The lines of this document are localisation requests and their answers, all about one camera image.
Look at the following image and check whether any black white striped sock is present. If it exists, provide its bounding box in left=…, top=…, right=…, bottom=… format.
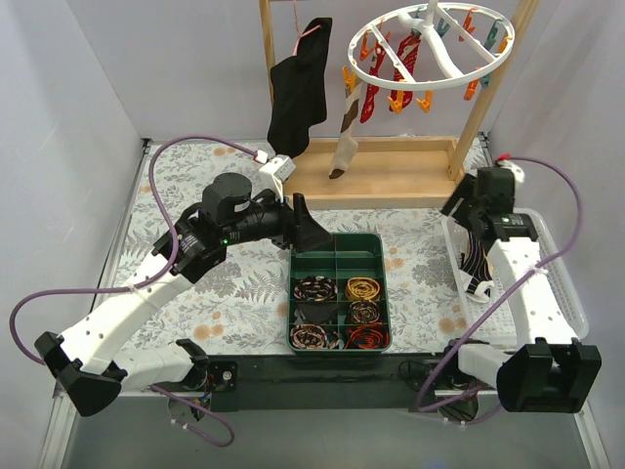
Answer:
left=459, top=233, right=494, bottom=303

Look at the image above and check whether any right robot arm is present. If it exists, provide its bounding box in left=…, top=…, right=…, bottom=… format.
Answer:
left=441, top=159, right=602, bottom=413

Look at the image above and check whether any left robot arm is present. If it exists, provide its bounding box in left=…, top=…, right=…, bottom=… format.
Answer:
left=34, top=173, right=332, bottom=416

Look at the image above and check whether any white round clip hanger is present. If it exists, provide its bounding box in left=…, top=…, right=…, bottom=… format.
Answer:
left=347, top=1, right=516, bottom=92

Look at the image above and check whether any black white patterned rolled tie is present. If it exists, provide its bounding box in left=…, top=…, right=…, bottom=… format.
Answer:
left=293, top=276, right=338, bottom=302

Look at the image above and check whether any green divided organizer box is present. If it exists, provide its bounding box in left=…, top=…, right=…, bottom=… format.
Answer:
left=286, top=233, right=392, bottom=357

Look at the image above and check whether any floral tablecloth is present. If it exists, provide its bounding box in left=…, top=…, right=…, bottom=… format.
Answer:
left=114, top=144, right=469, bottom=355

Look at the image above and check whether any yellow rolled tie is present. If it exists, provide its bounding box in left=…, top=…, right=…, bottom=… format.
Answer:
left=344, top=277, right=382, bottom=302

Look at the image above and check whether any wooden tray base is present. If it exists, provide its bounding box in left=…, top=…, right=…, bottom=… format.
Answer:
left=284, top=137, right=465, bottom=210

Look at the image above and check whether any yellow-orange clothes clip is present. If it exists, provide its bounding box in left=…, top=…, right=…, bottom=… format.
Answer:
left=415, top=90, right=433, bottom=113

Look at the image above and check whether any black gold paisley rolled tie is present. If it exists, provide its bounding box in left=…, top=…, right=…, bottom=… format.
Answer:
left=346, top=300, right=381, bottom=325

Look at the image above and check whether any orange clothes clip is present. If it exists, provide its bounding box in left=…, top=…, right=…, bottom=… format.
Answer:
left=388, top=90, right=413, bottom=114

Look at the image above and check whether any teal clothes clip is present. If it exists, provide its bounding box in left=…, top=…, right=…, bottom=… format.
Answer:
left=479, top=20, right=500, bottom=88

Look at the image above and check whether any white plastic basket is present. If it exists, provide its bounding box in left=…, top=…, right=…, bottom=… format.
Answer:
left=441, top=208, right=589, bottom=348

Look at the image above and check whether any black orange rolled tie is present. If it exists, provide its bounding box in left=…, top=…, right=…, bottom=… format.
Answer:
left=346, top=322, right=391, bottom=350

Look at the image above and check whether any black hanging garment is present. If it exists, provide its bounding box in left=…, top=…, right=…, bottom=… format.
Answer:
left=267, top=18, right=333, bottom=158

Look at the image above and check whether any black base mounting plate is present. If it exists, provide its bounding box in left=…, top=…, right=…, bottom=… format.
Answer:
left=151, top=355, right=500, bottom=414

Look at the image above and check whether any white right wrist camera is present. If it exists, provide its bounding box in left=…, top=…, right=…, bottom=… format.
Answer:
left=495, top=153, right=525, bottom=187

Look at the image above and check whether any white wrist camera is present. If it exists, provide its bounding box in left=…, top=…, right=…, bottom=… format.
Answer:
left=259, top=155, right=296, bottom=201
left=495, top=153, right=525, bottom=187

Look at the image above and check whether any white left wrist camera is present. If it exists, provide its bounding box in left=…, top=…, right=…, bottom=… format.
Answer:
left=259, top=155, right=296, bottom=201

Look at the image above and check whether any wooden rack post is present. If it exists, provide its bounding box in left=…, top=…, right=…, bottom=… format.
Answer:
left=259, top=0, right=275, bottom=105
left=447, top=0, right=540, bottom=185

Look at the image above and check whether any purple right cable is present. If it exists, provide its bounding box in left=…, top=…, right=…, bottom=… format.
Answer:
left=414, top=155, right=583, bottom=413

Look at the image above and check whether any purple cable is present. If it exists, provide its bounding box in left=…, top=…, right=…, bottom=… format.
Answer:
left=9, top=135, right=270, bottom=448
left=414, top=155, right=583, bottom=413

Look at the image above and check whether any left wooden rack post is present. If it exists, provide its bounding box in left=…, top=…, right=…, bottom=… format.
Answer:
left=259, top=0, right=275, bottom=105

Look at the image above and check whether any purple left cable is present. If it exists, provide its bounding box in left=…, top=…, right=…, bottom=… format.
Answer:
left=9, top=135, right=270, bottom=448

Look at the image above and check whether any aluminium frame rail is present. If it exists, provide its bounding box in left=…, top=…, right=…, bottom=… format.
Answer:
left=39, top=392, right=188, bottom=468

